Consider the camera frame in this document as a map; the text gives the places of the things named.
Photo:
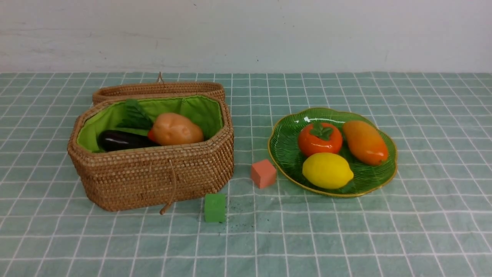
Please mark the orange carrot with leaves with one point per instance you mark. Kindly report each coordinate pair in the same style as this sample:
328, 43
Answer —
136, 117

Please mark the dark purple eggplant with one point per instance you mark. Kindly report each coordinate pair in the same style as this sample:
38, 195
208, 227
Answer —
114, 140

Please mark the green foam cube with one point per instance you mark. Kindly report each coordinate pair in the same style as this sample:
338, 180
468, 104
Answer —
215, 208

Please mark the orange yellow mango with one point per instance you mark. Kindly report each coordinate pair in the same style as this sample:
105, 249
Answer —
365, 142

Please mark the salmon pink foam cube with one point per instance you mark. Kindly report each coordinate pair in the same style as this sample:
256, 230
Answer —
263, 173

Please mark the wicker basket lid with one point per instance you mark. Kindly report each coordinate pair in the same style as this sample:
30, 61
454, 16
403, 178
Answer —
205, 88

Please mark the green glass plate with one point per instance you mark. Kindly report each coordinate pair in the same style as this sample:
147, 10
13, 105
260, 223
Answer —
285, 154

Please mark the woven wicker basket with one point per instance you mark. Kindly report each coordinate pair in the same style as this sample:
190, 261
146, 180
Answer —
131, 179

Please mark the yellow lemon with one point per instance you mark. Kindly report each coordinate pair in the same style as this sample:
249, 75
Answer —
327, 170

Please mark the orange persimmon with green top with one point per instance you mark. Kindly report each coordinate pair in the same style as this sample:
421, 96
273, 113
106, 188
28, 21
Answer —
319, 137

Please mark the tan potato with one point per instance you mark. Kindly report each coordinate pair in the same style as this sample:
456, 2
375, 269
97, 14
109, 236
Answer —
173, 129

